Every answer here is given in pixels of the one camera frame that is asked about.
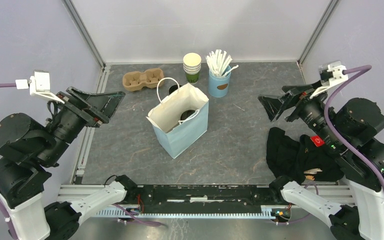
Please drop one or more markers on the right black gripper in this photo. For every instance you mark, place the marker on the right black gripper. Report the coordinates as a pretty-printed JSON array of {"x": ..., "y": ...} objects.
[{"x": 273, "y": 104}]

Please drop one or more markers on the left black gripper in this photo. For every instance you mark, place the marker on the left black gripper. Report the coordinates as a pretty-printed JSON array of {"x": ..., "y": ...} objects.
[{"x": 106, "y": 104}]

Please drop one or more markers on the white and blue paper bag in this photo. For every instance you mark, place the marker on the white and blue paper bag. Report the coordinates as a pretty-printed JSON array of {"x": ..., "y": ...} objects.
[{"x": 173, "y": 135}]

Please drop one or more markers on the black cup lid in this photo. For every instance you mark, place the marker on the black cup lid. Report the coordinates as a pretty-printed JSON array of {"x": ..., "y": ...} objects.
[{"x": 186, "y": 114}]

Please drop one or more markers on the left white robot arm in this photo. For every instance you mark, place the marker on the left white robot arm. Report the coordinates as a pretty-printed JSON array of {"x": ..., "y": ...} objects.
[{"x": 28, "y": 148}]

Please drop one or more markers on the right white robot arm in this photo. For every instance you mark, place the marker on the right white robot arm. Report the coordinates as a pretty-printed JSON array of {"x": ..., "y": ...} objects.
[{"x": 349, "y": 135}]

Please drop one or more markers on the red emergency button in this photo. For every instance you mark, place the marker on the red emergency button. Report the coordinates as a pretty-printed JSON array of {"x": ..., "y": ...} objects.
[{"x": 318, "y": 141}]

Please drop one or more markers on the black cloth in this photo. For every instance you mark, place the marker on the black cloth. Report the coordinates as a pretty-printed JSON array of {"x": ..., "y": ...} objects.
[{"x": 300, "y": 159}]

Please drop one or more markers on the blue straw holder can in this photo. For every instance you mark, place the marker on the blue straw holder can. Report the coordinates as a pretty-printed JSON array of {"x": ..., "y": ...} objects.
[{"x": 218, "y": 86}]

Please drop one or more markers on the stack of black lids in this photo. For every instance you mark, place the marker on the stack of black lids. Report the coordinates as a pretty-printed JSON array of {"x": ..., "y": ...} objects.
[{"x": 173, "y": 88}]

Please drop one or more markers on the stack of paper cups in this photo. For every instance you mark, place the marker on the stack of paper cups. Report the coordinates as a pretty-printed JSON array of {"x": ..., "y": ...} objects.
[{"x": 192, "y": 63}]

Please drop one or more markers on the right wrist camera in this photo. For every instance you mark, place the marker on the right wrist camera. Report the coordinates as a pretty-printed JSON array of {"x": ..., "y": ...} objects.
[{"x": 331, "y": 75}]

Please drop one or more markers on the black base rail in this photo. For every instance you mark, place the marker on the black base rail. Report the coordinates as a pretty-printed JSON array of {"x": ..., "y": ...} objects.
[{"x": 202, "y": 199}]

